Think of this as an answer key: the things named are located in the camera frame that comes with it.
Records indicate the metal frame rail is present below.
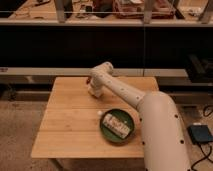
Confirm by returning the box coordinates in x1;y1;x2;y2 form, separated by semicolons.
0;67;188;77

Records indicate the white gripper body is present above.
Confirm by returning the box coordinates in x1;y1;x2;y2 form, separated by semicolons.
88;83;103;98

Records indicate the black box on right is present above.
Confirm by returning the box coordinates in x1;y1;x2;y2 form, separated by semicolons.
186;55;213;83

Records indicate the black foot pedal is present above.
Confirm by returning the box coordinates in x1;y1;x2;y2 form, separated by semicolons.
187;125;213;144

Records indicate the green round plate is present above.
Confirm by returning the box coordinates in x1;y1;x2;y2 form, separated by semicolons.
99;109;135;143

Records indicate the wooden table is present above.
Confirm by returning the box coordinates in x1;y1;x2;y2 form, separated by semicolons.
30;76;160;159

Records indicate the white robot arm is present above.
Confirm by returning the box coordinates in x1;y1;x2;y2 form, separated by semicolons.
88;62;191;171

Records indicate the red tray on shelf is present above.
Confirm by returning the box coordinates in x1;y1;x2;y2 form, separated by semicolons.
113;0;176;19

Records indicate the black cable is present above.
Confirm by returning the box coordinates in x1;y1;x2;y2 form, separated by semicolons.
191;142;213;171

